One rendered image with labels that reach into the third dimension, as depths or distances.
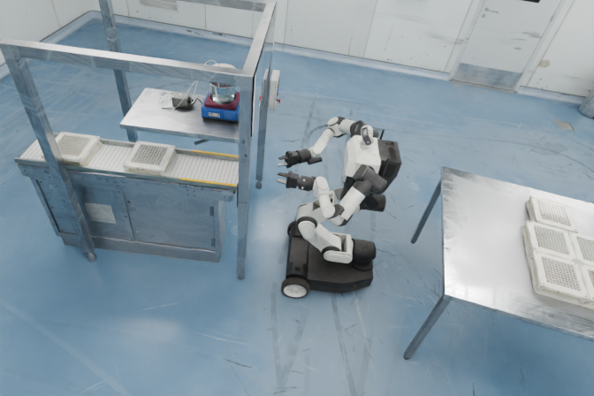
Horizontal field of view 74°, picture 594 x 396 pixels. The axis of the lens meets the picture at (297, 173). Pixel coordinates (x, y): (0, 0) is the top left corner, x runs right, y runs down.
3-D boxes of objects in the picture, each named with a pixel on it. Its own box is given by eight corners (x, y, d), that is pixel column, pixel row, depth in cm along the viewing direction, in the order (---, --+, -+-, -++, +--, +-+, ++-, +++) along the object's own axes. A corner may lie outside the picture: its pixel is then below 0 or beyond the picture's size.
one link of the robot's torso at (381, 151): (383, 171, 261) (398, 128, 238) (388, 209, 236) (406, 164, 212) (338, 166, 260) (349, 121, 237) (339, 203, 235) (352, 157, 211)
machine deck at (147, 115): (249, 106, 237) (249, 101, 234) (239, 145, 209) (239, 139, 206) (146, 93, 235) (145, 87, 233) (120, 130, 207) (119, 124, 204)
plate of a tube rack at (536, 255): (575, 264, 224) (577, 262, 223) (587, 301, 206) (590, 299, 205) (531, 252, 227) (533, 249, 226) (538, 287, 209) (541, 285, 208)
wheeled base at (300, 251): (366, 245, 326) (376, 218, 304) (370, 301, 288) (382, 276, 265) (289, 235, 325) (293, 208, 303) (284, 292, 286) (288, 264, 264)
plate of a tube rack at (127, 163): (122, 167, 236) (121, 164, 235) (137, 142, 254) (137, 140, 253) (163, 172, 237) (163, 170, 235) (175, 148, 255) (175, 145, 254)
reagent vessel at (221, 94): (239, 92, 223) (239, 61, 211) (233, 107, 212) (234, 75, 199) (212, 88, 223) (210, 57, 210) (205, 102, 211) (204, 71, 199)
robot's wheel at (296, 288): (277, 288, 287) (302, 295, 291) (277, 293, 283) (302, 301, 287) (287, 273, 274) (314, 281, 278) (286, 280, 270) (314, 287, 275)
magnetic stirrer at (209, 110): (244, 102, 232) (244, 89, 226) (237, 124, 216) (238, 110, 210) (209, 98, 231) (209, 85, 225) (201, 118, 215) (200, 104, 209)
